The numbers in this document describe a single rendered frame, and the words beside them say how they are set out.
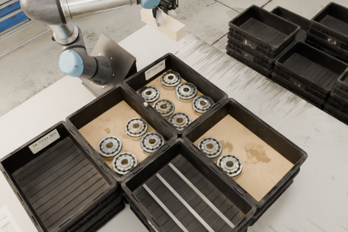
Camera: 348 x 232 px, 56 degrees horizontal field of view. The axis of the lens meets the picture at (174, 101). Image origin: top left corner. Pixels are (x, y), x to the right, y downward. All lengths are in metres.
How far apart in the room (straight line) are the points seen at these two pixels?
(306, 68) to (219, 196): 1.40
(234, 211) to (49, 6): 0.98
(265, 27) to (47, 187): 1.83
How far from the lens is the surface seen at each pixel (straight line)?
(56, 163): 1.47
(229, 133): 1.45
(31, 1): 1.26
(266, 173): 1.38
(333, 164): 1.65
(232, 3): 3.62
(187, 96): 1.53
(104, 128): 1.51
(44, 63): 3.19
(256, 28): 2.53
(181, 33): 1.52
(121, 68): 1.66
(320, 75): 2.45
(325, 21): 2.73
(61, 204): 1.38
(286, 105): 1.77
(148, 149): 1.38
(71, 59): 1.57
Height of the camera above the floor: 2.03
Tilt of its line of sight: 51 degrees down
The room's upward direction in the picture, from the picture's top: 3 degrees counter-clockwise
